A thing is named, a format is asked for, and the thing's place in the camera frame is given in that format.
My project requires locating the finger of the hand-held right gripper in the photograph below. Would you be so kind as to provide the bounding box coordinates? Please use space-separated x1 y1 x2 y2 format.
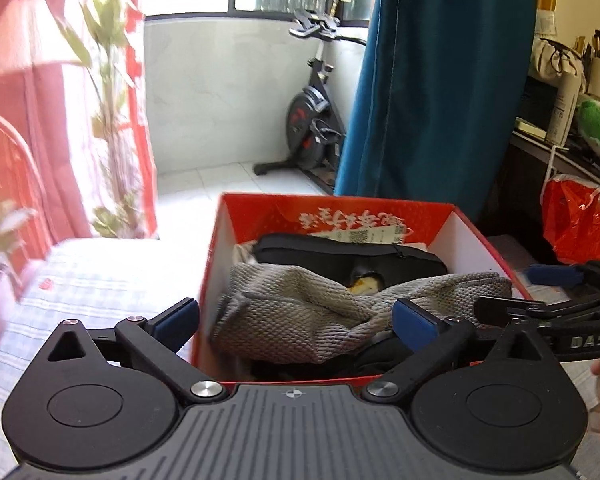
472 287 600 328
522 259 600 292

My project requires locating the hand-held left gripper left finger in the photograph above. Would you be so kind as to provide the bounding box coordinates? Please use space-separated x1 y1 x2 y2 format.
25 297 230 403

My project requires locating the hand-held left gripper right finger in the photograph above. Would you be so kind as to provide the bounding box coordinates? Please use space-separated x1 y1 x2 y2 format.
361 297 566 403

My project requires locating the grey knitted cloth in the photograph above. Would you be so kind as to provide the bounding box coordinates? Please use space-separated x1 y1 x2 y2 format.
211 260 513 366

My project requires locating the black pouch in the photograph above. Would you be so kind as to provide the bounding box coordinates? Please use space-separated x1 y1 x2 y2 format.
252 232 451 291

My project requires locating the red strawberry print box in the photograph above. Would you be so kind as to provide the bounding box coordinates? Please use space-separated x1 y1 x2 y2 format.
190 191 533 386

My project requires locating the yellow soft item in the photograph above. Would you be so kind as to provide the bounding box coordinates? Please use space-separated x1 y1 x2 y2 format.
349 271 385 296

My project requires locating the red plastic bag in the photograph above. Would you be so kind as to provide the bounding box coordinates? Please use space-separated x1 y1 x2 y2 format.
540 174 600 265

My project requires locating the blue checked tablecloth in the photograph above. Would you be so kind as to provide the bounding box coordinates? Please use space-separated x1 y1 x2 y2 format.
0 234 600 480

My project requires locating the dark desk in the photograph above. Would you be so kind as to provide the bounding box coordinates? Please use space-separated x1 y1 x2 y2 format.
490 75 600 261

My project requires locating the yellow sticky notes pad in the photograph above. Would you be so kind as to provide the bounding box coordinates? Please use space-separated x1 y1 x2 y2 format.
515 117 548 141

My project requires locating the white bottle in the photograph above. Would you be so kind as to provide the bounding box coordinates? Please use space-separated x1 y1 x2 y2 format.
545 71 583 145

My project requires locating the beige cloth bag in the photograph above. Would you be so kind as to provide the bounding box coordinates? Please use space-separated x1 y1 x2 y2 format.
530 37 587 86

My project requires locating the black exercise bike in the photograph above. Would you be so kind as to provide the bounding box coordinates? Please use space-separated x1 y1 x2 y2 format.
254 8 371 196

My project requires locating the blue curtain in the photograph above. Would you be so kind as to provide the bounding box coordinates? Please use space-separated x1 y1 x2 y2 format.
334 0 538 236

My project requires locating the pink printed backdrop cloth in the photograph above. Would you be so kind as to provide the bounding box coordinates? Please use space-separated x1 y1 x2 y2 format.
0 0 161 411

